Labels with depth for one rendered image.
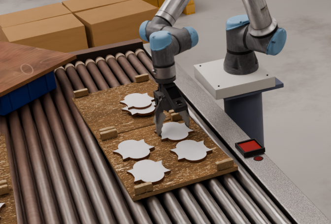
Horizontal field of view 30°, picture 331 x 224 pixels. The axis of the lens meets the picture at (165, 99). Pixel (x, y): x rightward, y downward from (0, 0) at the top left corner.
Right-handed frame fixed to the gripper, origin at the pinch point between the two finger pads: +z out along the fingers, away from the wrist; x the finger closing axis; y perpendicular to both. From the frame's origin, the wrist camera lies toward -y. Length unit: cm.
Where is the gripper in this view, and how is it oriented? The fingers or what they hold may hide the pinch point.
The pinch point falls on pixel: (174, 131)
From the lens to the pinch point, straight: 217.1
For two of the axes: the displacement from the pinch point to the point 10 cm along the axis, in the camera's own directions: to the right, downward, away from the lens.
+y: -3.4, -3.3, 8.8
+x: -9.3, 2.4, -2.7
